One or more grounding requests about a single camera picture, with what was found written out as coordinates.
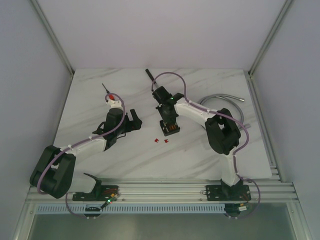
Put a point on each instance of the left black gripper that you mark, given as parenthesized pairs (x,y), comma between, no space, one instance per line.
(129,122)

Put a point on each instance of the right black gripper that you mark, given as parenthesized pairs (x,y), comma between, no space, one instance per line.
(160,108)

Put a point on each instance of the black fuse box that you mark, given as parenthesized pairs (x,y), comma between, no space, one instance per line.
(169,128)

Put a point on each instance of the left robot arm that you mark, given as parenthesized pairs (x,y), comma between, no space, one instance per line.
(55,174)

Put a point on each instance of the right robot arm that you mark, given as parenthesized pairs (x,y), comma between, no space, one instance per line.
(222,133)

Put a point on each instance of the red handled screwdriver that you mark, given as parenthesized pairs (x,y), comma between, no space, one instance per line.
(110,96)

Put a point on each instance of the black handled claw hammer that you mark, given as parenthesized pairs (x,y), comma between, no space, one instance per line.
(152,79)

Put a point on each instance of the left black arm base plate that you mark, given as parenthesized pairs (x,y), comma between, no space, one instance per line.
(98,194)

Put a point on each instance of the aluminium mounting rail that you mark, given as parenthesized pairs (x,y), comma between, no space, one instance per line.
(192,190)

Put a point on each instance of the slotted grey cable duct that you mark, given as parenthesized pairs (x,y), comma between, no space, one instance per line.
(131,208)

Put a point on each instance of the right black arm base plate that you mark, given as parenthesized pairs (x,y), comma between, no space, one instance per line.
(225,193)

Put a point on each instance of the left aluminium frame post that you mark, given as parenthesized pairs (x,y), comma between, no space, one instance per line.
(52,36)

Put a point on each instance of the aluminium frame post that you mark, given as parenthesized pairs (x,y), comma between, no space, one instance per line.
(52,36)
(285,9)

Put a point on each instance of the right aluminium frame post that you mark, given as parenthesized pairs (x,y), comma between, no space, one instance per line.
(285,9)

